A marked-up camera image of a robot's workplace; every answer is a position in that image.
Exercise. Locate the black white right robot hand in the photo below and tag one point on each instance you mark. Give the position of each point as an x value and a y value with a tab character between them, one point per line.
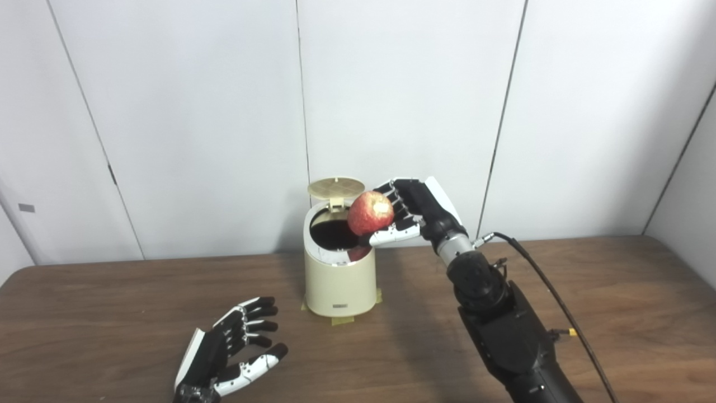
428	210

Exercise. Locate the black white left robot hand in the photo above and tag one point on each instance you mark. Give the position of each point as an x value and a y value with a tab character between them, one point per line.
210	352

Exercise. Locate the red bitten apple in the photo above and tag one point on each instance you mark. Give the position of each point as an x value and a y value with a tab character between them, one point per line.
368	215

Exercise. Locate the round cream bin lid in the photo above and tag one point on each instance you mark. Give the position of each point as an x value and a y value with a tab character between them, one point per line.
334	189

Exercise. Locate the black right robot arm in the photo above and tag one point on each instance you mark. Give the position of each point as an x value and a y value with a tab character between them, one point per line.
503	330

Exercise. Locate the cream-colored plastic bin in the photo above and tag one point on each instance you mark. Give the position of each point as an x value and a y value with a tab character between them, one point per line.
340	285

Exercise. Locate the black wall seam hinge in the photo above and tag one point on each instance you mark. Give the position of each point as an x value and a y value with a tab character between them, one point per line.
112	174

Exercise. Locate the small grey wall sticker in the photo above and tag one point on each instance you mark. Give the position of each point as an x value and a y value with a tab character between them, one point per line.
26	207

